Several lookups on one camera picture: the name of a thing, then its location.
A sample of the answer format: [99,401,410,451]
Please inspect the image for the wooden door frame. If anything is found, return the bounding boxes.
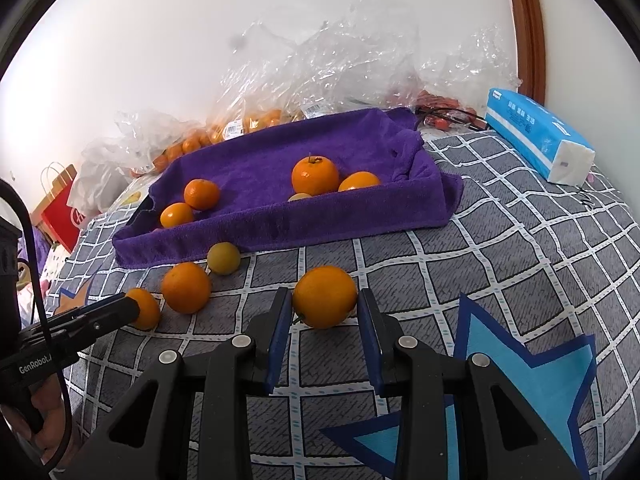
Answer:
[500,0,547,106]

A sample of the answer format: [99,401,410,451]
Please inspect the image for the crumpled clear plastic bag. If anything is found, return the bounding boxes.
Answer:
[417,24,518,111]

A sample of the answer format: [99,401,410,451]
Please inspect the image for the star pattern checked blanket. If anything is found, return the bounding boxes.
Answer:
[42,125,640,480]

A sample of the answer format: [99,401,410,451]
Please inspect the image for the blue tissue pack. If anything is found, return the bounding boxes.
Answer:
[484,87,597,184]

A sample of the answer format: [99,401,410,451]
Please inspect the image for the small tangerine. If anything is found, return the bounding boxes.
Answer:
[184,178,221,211]
[125,287,162,331]

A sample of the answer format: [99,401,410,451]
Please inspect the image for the large orange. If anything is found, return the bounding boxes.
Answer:
[291,155,340,196]

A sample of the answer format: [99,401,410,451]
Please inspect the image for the clear bag of small oranges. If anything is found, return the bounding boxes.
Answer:
[207,0,421,143]

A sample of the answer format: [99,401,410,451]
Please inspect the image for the white plastic bag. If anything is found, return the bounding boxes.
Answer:
[67,137,136,218]

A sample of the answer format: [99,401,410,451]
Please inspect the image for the red paper shopping bag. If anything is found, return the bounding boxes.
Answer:
[31,162,83,252]

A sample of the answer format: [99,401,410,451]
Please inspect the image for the person's left hand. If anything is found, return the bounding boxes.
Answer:
[0,375,78,470]

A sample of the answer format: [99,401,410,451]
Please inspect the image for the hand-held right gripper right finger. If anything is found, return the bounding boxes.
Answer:
[356,287,591,480]

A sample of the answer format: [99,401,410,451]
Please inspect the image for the cartoon print bed sheet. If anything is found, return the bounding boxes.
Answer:
[107,177,156,216]

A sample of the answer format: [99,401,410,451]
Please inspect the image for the clear plastic bag of oranges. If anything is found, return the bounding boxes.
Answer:
[114,110,221,178]

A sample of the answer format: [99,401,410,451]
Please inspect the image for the purple towel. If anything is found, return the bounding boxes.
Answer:
[112,106,464,270]

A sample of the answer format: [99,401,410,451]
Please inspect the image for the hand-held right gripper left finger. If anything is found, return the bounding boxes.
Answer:
[65,287,293,480]

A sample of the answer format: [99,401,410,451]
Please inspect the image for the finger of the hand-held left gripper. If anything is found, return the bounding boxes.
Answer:
[47,294,141,353]

